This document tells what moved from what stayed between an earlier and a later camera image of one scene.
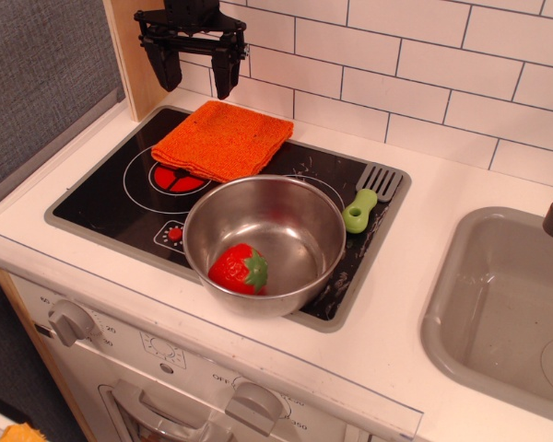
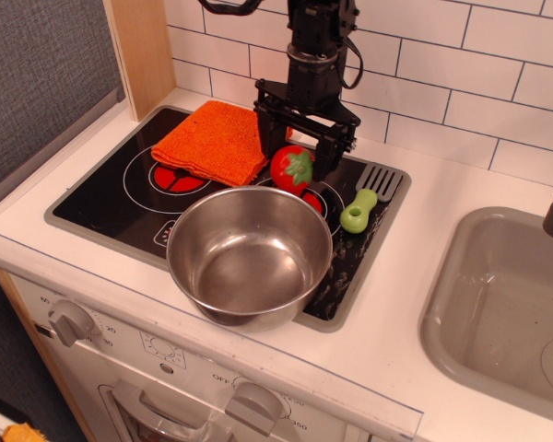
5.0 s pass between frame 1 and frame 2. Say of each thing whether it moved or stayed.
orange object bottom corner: stayed
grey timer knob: stayed
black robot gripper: moved
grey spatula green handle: stayed
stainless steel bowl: moved
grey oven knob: stayed
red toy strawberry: moved
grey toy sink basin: stayed
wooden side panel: stayed
